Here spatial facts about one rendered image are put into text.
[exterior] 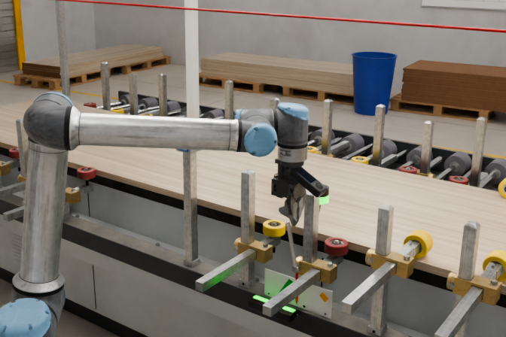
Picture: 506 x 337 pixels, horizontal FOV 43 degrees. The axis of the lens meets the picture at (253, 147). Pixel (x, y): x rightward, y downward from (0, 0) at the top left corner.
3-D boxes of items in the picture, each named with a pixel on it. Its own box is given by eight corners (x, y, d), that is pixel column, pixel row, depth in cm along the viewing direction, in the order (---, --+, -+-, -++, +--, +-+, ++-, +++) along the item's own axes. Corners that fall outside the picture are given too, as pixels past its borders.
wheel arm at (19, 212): (8, 223, 252) (7, 214, 250) (3, 221, 254) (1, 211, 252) (93, 192, 286) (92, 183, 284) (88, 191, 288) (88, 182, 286)
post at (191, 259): (192, 268, 238) (190, 153, 225) (182, 264, 240) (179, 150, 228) (199, 263, 241) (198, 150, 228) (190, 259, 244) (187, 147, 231)
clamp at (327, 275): (329, 284, 202) (330, 270, 201) (293, 272, 210) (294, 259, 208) (337, 277, 207) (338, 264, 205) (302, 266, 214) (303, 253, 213)
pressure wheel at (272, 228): (287, 256, 227) (288, 226, 223) (265, 258, 225) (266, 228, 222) (281, 246, 234) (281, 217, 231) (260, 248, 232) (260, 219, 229)
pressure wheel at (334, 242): (339, 279, 210) (341, 247, 207) (318, 272, 215) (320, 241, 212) (351, 270, 217) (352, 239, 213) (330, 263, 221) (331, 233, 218)
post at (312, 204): (309, 328, 212) (314, 193, 198) (300, 324, 214) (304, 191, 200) (314, 323, 215) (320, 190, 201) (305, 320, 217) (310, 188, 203)
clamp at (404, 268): (406, 280, 185) (406, 264, 184) (363, 267, 192) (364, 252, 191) (413, 271, 190) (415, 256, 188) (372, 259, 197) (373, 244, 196)
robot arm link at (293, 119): (272, 101, 190) (306, 100, 191) (272, 141, 194) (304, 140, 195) (278, 108, 181) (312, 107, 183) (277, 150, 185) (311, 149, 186)
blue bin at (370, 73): (385, 119, 747) (388, 59, 726) (341, 113, 773) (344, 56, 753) (399, 110, 792) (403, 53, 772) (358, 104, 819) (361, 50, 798)
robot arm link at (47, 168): (2, 343, 188) (17, 96, 168) (16, 311, 204) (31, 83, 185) (56, 346, 190) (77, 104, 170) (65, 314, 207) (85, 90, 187)
